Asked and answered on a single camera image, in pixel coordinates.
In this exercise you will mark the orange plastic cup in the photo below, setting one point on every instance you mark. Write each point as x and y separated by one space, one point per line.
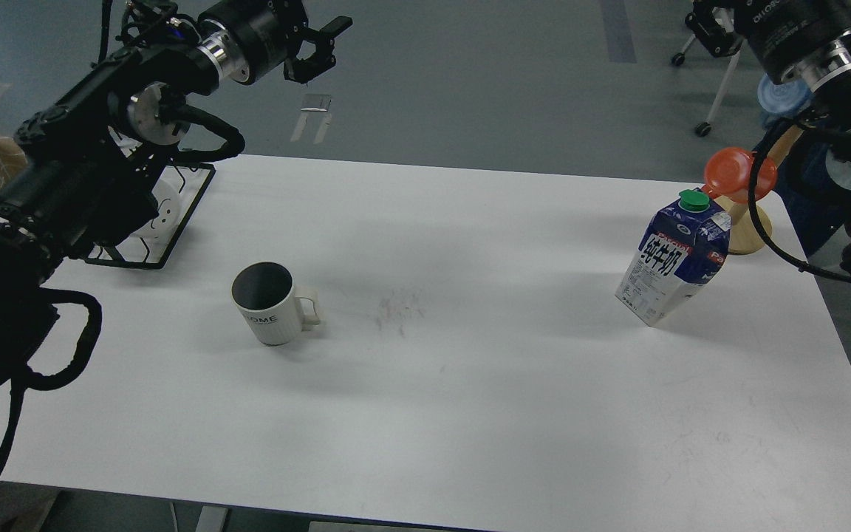
728 172

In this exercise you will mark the blue white milk carton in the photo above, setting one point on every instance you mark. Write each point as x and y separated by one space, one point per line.
683 247

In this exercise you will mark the white ribbed mug dark inside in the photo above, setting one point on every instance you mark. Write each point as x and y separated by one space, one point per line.
273 306

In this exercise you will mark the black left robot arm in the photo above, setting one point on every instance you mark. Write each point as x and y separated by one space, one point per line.
95 155

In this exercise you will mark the black wire cup rack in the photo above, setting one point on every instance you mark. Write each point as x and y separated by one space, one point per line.
178 192

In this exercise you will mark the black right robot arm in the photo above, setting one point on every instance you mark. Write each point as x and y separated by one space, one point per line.
819 163

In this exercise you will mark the blue plastic cup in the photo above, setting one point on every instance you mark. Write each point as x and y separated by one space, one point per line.
783 100

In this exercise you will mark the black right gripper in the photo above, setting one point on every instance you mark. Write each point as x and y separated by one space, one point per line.
781 34

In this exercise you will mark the wooden cup tree stand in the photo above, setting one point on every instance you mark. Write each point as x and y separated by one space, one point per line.
744 239

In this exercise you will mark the white smiley mug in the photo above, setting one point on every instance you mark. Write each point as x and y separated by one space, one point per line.
169 208

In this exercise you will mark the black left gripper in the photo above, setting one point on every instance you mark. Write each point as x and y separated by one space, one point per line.
245 40

